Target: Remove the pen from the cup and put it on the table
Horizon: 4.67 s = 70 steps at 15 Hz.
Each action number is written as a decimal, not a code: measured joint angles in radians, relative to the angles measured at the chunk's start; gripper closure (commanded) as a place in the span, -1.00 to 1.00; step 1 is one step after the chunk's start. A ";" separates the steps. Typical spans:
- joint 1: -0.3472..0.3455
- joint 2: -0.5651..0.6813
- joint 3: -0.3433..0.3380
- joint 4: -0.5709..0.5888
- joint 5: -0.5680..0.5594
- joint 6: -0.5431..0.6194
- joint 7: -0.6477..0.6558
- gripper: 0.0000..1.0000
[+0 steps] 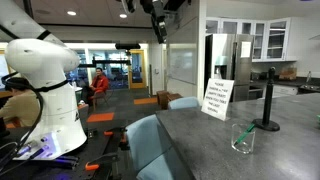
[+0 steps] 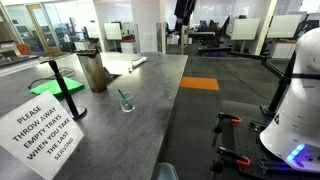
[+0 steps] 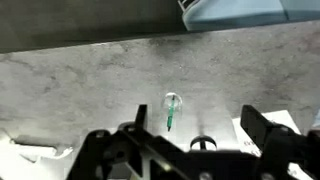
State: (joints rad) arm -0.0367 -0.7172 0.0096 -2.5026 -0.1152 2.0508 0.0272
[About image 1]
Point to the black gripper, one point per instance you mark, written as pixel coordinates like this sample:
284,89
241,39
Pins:
156,13

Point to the green pen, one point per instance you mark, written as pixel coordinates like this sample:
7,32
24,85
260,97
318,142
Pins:
246,133

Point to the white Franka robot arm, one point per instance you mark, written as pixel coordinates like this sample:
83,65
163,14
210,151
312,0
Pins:
50,100

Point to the clear glass cup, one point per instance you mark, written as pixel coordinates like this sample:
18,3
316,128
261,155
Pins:
243,141

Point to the black ceiling mounted bar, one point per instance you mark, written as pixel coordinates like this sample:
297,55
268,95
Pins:
127,46

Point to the yellow framed door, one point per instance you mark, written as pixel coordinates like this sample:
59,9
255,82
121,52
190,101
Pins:
137,69

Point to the brown wooden box seat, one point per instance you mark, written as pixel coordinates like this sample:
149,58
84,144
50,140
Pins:
166,98

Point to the small blue padded chair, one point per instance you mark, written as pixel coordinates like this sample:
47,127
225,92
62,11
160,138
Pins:
183,102

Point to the stainless steel refrigerator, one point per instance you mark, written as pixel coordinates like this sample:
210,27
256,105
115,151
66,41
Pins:
230,66

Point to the person in red jacket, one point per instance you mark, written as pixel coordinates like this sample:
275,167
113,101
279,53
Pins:
99,85

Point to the white paper on refrigerator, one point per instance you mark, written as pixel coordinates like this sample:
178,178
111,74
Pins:
245,49

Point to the white printed sign stand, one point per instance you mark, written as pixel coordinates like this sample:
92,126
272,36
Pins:
217,98

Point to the brown wooden chair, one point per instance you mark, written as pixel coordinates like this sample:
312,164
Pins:
101,97

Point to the large blue padded chair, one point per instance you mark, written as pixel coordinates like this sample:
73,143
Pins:
150,150

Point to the black paper towel holder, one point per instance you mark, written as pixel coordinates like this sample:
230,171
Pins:
267,106

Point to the brown basket on counter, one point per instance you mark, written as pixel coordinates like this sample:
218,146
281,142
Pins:
288,74

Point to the person in beige shirt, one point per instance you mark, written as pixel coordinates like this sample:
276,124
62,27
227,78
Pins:
20,106

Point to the wall whiteboard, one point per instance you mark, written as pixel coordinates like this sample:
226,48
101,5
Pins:
182,65

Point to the white glass-door wall cabinets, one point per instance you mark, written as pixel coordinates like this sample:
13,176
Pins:
263,38

